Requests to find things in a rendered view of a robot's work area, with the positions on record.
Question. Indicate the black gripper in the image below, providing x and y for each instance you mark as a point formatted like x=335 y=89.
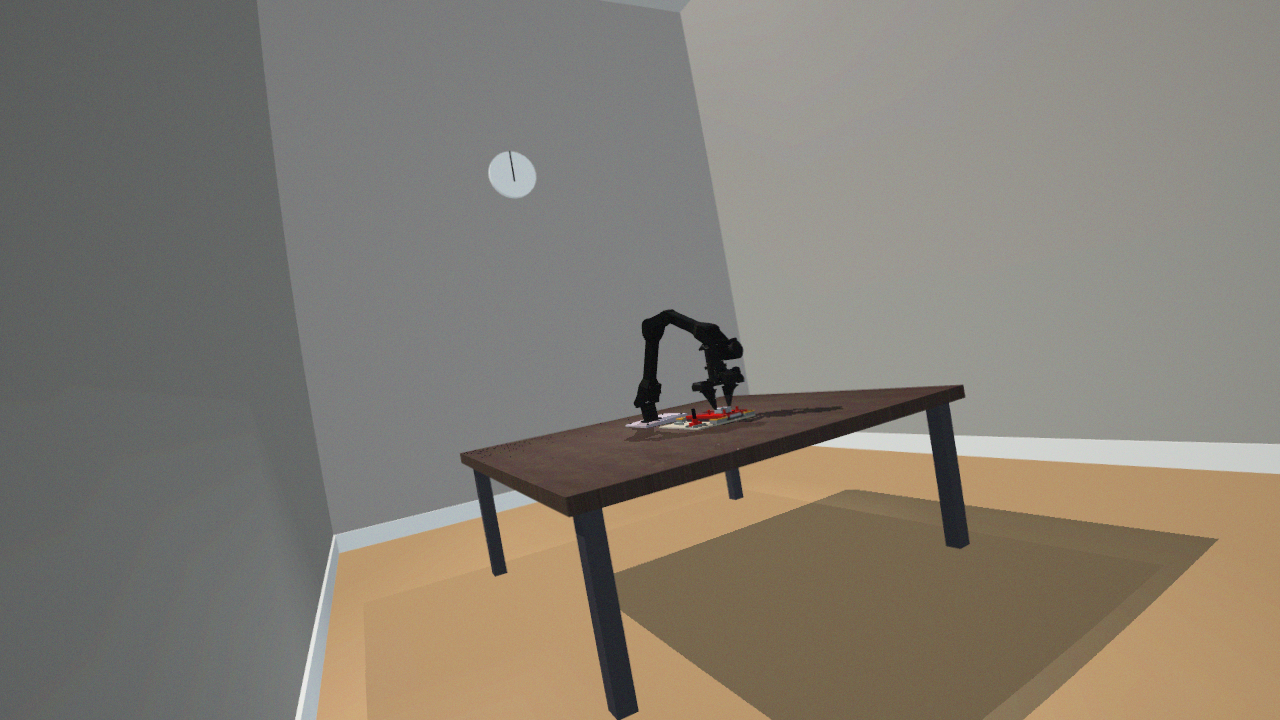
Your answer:
x=707 y=389

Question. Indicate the cream flat rectangular slab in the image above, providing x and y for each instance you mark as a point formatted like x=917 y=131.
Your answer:
x=681 y=423

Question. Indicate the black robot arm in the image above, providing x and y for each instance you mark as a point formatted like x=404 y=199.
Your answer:
x=707 y=333

